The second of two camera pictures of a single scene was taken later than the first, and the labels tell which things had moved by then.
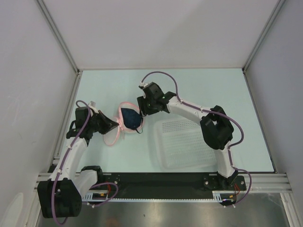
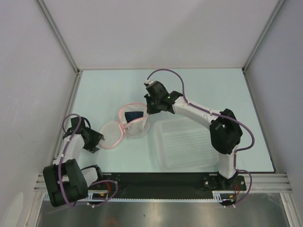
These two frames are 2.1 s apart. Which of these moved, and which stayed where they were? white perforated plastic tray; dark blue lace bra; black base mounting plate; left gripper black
Moved: left gripper black; dark blue lace bra
Stayed: white perforated plastic tray; black base mounting plate
